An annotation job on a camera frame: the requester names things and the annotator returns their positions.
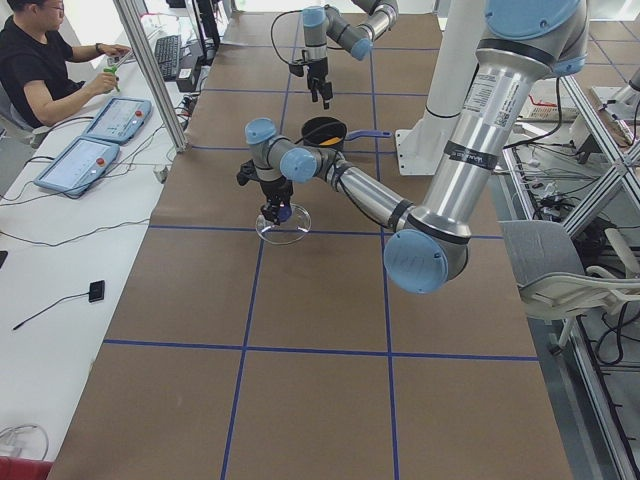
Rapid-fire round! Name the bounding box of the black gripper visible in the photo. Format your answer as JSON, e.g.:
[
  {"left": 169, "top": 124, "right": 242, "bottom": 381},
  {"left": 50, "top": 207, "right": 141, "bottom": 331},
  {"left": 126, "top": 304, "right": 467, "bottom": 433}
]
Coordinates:
[
  {"left": 260, "top": 177, "right": 293, "bottom": 224},
  {"left": 306, "top": 58, "right": 333, "bottom": 109}
]

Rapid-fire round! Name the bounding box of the glass pot lid blue knob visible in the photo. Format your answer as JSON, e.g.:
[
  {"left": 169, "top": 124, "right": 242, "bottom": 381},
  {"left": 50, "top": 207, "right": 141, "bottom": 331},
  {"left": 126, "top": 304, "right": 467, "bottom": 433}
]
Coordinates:
[{"left": 255, "top": 203, "right": 311, "bottom": 245}]

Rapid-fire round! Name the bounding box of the yellow corn cob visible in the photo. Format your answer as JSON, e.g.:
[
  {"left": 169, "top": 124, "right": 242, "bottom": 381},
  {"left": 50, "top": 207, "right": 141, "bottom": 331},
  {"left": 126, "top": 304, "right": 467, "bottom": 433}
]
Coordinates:
[{"left": 319, "top": 137, "right": 343, "bottom": 147}]

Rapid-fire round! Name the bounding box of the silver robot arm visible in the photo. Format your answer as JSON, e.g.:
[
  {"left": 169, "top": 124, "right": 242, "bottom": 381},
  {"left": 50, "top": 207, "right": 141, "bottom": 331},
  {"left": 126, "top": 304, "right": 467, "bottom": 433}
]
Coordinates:
[
  {"left": 237, "top": 1, "right": 589, "bottom": 294},
  {"left": 290, "top": 0, "right": 398, "bottom": 110}
]

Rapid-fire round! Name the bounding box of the dark blue saucepan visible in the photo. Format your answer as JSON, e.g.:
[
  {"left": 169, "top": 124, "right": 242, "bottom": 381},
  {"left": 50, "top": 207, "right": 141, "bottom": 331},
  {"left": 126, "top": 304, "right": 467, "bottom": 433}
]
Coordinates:
[{"left": 301, "top": 116, "right": 393, "bottom": 151}]

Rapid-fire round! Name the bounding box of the black keyboard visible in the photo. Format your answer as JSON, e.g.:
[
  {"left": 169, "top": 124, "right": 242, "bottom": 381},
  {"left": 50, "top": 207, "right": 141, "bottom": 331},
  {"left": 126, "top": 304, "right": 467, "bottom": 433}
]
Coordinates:
[{"left": 154, "top": 35, "right": 182, "bottom": 81}]

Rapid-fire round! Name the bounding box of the upper blue teach pendant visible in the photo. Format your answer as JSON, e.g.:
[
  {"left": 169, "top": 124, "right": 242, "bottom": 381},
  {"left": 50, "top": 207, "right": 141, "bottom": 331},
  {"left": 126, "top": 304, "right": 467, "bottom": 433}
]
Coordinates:
[{"left": 83, "top": 97, "right": 152, "bottom": 145}]

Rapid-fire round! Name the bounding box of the blue teach pendant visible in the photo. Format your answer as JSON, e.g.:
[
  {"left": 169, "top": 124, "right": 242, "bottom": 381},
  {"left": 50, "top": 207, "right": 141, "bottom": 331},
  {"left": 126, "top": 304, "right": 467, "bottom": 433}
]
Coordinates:
[
  {"left": 34, "top": 136, "right": 120, "bottom": 198},
  {"left": 83, "top": 97, "right": 152, "bottom": 145}
]

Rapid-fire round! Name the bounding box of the lower blue teach pendant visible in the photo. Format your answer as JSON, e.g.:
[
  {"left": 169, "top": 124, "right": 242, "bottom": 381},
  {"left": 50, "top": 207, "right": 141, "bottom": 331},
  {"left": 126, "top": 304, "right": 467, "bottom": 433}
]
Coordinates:
[{"left": 34, "top": 136, "right": 120, "bottom": 198}]

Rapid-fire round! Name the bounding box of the small black square device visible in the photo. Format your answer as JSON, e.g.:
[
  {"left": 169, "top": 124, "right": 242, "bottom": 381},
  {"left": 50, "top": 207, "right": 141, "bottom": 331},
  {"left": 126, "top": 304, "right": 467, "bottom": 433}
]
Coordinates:
[{"left": 88, "top": 280, "right": 106, "bottom": 303}]

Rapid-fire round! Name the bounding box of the seated person black shirt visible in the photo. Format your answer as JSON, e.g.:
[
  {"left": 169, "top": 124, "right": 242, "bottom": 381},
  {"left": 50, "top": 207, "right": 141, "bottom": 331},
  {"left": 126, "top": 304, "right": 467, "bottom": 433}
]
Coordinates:
[{"left": 1, "top": 1, "right": 130, "bottom": 128}]

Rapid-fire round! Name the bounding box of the grey office chair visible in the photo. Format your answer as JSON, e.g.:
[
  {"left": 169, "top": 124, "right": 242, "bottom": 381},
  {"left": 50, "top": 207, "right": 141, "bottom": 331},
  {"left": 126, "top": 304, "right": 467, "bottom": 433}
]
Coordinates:
[{"left": 500, "top": 220, "right": 639, "bottom": 355}]

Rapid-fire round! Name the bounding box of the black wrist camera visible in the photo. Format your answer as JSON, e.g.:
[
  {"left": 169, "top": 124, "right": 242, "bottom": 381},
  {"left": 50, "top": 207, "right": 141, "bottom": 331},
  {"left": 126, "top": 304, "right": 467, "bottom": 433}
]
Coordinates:
[
  {"left": 236, "top": 160, "right": 259, "bottom": 186},
  {"left": 288, "top": 59, "right": 307, "bottom": 77}
]

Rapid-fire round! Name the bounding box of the aluminium frame post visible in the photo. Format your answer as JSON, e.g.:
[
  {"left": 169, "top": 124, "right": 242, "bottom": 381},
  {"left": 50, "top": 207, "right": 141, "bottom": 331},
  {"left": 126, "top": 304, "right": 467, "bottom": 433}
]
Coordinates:
[{"left": 113, "top": 0, "right": 188, "bottom": 153}]

